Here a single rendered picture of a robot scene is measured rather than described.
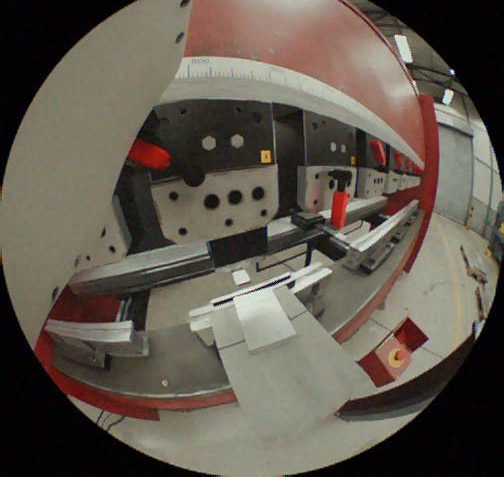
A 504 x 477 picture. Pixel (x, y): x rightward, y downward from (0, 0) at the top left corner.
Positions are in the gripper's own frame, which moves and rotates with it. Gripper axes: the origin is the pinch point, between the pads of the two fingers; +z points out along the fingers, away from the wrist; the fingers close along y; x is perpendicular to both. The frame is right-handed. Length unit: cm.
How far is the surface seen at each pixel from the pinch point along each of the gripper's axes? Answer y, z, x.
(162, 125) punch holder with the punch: -3.3, 4.0, 0.0
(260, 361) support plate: 19.4, -6.5, 22.2
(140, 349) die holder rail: 44.1, 6.1, 5.5
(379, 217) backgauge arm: -47, 30, 140
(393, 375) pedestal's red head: 19, -33, 60
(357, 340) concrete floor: 51, -14, 148
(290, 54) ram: -23.4, 3.8, 6.6
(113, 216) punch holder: 7.7, 3.4, -1.1
